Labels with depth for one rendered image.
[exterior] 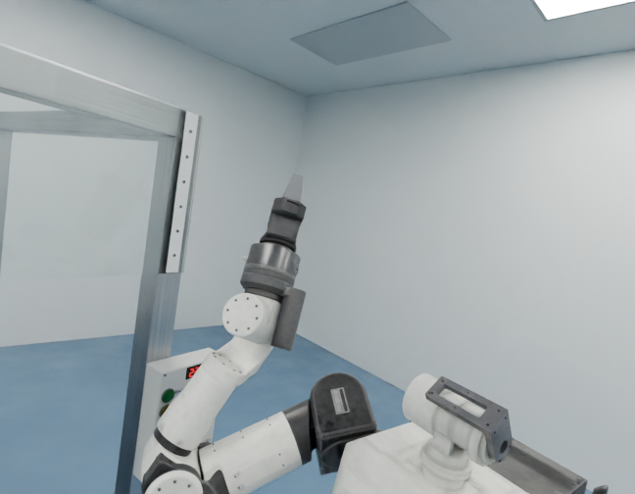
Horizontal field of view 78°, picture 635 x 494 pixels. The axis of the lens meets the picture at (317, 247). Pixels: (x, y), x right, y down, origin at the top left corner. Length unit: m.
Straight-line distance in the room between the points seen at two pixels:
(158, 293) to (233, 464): 0.40
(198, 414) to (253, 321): 0.16
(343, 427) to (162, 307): 0.47
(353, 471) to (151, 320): 0.53
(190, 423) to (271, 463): 0.14
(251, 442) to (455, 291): 3.01
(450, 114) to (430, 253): 1.25
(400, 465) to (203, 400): 0.29
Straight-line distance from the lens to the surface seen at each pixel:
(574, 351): 3.30
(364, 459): 0.60
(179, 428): 0.65
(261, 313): 0.58
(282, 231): 0.64
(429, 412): 0.54
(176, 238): 0.88
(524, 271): 3.34
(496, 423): 0.50
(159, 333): 0.94
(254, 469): 0.69
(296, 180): 0.69
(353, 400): 0.69
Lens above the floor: 1.54
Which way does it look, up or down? 6 degrees down
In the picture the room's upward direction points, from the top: 9 degrees clockwise
